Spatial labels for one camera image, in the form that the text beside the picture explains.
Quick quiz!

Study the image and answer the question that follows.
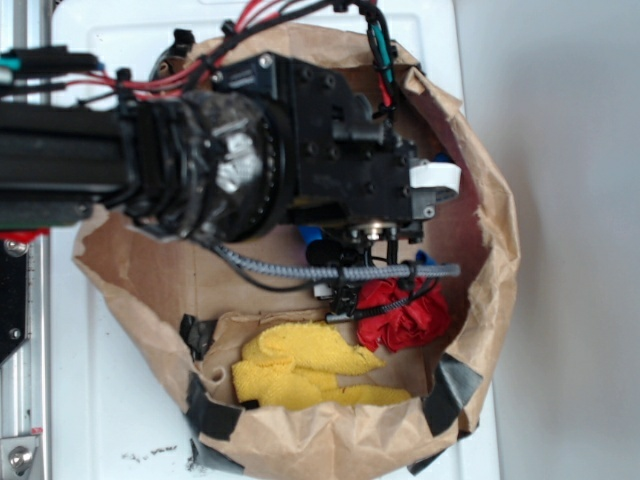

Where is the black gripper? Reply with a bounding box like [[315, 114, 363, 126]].
[[214, 53, 460, 243]]

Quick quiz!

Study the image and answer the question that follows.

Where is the blue plastic bottle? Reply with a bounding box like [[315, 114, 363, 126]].
[[297, 225, 437, 266]]

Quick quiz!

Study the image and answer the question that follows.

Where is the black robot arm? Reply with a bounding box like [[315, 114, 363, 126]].
[[1, 52, 461, 243]]

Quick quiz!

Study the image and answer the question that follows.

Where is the crumpled red paper ball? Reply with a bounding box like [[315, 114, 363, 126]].
[[356, 278, 451, 352]]

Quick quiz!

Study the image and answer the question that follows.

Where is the yellow microfiber cloth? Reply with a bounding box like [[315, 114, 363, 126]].
[[231, 323, 411, 410]]

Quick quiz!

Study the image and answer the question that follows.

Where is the brown paper bag bin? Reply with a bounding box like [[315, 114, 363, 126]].
[[74, 42, 521, 479]]

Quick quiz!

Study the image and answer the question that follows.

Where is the grey braided cable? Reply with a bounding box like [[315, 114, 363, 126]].
[[211, 242, 460, 291]]

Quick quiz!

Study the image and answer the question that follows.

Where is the red and black wire bundle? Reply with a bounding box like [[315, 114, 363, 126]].
[[74, 0, 401, 121]]

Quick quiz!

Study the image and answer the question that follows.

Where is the black mounting bracket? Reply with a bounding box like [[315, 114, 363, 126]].
[[0, 239, 29, 365]]

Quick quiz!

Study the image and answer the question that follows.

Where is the aluminium frame rail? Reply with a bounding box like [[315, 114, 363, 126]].
[[0, 0, 53, 480]]

